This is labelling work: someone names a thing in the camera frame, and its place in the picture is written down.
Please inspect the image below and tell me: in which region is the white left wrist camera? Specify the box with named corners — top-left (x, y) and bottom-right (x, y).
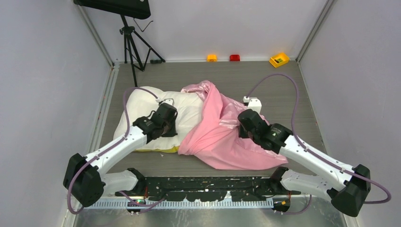
top-left (156, 98), bottom-right (174, 106)

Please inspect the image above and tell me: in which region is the yellow toy bin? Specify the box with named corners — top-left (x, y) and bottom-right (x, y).
top-left (269, 52), bottom-right (290, 68)

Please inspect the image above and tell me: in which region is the black light panel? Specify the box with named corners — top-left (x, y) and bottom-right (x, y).
top-left (73, 0), bottom-right (151, 19)

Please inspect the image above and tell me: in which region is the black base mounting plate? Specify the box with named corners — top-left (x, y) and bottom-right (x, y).
top-left (124, 176), bottom-right (290, 202)

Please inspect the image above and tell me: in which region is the small black adapter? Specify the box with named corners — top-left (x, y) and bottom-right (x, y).
top-left (150, 59), bottom-right (163, 64)

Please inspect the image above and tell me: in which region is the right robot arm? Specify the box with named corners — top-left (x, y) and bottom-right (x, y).
top-left (238, 109), bottom-right (371, 217)

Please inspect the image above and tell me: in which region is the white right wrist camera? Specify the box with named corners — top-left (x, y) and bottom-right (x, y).
top-left (243, 96), bottom-right (262, 114)

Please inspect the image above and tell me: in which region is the orange toy block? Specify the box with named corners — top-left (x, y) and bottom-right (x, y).
top-left (206, 54), bottom-right (218, 62)

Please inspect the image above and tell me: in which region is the white yellow-edged pillow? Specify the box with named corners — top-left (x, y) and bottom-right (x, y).
top-left (110, 87), bottom-right (203, 155)

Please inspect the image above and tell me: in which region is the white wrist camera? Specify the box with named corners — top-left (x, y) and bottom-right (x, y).
top-left (156, 98), bottom-right (174, 106)
top-left (243, 96), bottom-right (262, 114)

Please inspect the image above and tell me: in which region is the pink floral pillowcase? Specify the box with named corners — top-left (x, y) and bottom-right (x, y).
top-left (178, 80), bottom-right (288, 170)

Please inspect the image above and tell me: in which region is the red toy block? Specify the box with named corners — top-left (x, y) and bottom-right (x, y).
top-left (229, 54), bottom-right (241, 61)

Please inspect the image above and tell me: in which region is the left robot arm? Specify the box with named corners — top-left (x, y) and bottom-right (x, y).
top-left (63, 99), bottom-right (178, 213)

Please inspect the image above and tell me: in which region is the black camera tripod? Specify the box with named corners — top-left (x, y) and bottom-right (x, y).
top-left (119, 15), bottom-right (166, 87)

